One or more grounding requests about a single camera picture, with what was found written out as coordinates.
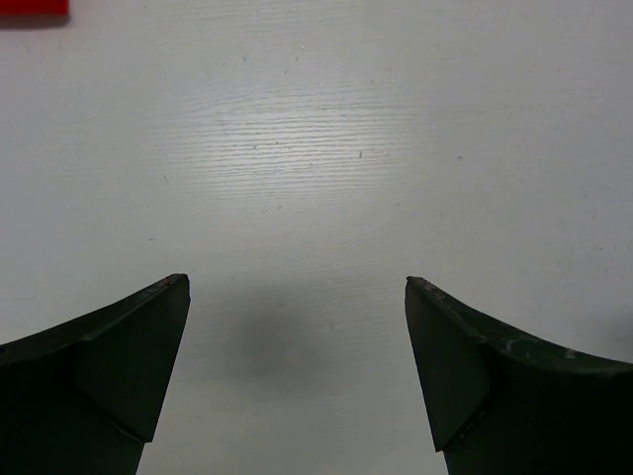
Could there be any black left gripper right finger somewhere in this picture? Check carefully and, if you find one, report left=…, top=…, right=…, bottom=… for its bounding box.
left=405, top=277, right=632, bottom=474

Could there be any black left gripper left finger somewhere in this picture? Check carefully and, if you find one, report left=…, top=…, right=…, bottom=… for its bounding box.
left=1, top=274, right=190, bottom=474

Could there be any folded red t-shirt stack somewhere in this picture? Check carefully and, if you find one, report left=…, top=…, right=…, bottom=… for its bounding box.
left=1, top=0, right=69, bottom=29

